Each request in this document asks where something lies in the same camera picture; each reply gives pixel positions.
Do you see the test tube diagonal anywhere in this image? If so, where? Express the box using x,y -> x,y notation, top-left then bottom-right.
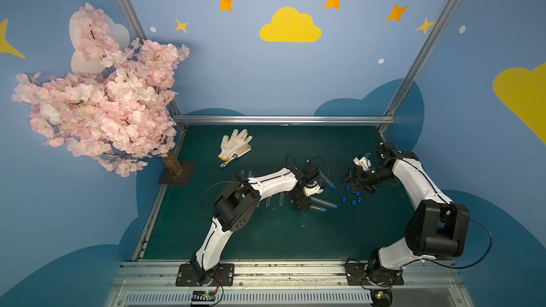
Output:
309,206 -> 327,213
311,196 -> 338,209

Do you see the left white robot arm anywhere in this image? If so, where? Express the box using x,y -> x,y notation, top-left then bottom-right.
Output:
190,162 -> 324,286

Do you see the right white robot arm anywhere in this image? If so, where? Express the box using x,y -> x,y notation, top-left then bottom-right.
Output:
341,143 -> 471,277

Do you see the white cotton work glove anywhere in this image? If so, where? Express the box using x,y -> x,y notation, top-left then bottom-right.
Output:
218,129 -> 253,161

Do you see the right small circuit board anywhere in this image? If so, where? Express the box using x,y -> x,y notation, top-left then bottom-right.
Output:
371,290 -> 393,307

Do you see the small circuit board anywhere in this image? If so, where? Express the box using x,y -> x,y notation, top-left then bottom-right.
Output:
190,290 -> 218,306
371,290 -> 393,307

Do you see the black square tree base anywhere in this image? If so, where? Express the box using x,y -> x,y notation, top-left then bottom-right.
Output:
159,161 -> 196,186

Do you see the left small circuit board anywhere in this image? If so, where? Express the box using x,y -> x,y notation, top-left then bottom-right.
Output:
190,290 -> 218,306

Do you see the pink cherry blossom tree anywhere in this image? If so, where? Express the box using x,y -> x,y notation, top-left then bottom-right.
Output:
11,4 -> 190,177

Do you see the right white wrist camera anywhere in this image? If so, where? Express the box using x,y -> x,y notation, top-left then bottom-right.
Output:
353,156 -> 372,171

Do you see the green handled small tool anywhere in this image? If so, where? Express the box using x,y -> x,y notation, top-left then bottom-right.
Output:
220,156 -> 237,169

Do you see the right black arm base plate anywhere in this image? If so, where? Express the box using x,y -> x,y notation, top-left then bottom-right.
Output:
344,261 -> 404,289

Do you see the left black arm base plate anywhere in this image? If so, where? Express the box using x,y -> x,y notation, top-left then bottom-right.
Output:
175,262 -> 235,287

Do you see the aluminium frame back bar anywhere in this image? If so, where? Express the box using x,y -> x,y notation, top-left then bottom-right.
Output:
173,115 -> 395,125

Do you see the aluminium frame left post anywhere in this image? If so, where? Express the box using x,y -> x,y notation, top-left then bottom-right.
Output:
100,0 -> 189,133

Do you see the aluminium frame post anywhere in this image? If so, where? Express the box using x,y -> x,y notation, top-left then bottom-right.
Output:
378,0 -> 462,136
100,0 -> 189,133

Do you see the aluminium mounting rail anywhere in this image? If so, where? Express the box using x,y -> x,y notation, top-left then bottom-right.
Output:
105,260 -> 473,306

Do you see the aluminium frame right post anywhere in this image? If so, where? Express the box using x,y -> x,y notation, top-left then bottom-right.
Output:
378,0 -> 462,136

